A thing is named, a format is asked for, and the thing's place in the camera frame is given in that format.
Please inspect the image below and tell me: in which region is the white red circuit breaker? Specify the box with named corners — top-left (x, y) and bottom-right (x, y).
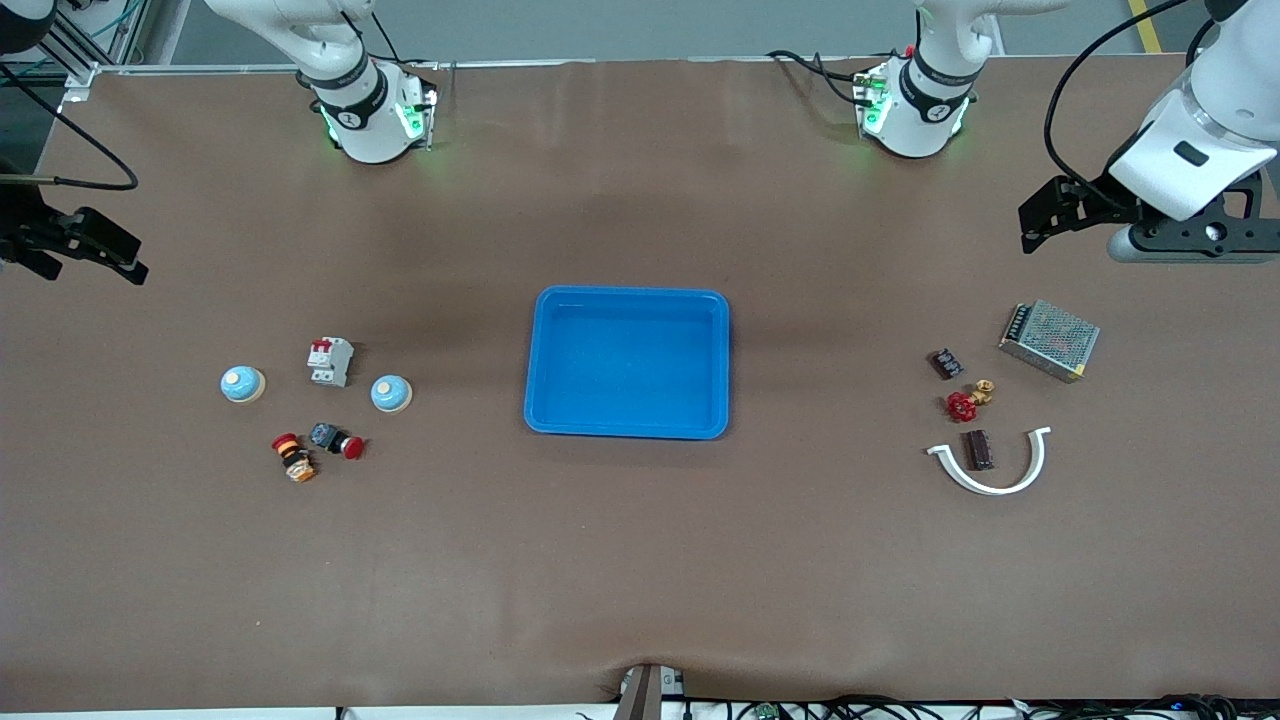
top-left (306, 336), bottom-right (356, 389)

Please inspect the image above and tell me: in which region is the brown table mat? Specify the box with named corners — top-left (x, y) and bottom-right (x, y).
top-left (0, 55), bottom-right (1280, 713)

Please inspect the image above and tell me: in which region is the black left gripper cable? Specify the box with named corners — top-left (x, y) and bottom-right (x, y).
top-left (1045, 0), bottom-right (1201, 211)

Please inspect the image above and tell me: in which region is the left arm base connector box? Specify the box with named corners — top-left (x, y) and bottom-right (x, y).
top-left (853, 62), bottom-right (893, 138)

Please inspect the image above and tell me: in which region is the blue plastic tray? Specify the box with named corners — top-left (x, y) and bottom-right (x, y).
top-left (523, 286), bottom-right (731, 441)

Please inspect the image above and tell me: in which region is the red handle brass valve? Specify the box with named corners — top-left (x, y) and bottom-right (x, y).
top-left (946, 379), bottom-right (996, 424)

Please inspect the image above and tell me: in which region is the aluminium frame corner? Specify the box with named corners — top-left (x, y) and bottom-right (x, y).
top-left (0, 0), bottom-right (151, 106)

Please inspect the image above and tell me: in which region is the metal mesh power supply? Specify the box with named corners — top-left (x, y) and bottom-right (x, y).
top-left (998, 299), bottom-right (1102, 384)

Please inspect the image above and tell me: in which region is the black cable bundle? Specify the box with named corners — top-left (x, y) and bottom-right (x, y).
top-left (690, 694), bottom-right (1280, 720)

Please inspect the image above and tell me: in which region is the white curved plastic clamp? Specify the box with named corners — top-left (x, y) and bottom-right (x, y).
top-left (925, 426), bottom-right (1053, 497)

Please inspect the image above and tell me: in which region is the black left arm base cable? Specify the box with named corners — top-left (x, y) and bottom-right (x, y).
top-left (766, 48), bottom-right (871, 107)

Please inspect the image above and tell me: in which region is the red yellow emergency stop button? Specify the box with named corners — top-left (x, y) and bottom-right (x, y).
top-left (271, 432), bottom-right (319, 485)

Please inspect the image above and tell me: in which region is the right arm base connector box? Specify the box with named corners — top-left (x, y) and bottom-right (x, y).
top-left (395, 65), bottom-right (438, 151)

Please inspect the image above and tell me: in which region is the red black push button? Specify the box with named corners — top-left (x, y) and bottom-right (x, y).
top-left (308, 422), bottom-right (367, 461)

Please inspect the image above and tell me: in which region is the light blue call bell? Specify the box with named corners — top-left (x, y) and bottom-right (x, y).
top-left (370, 373), bottom-right (414, 415)
top-left (220, 365), bottom-right (267, 405)

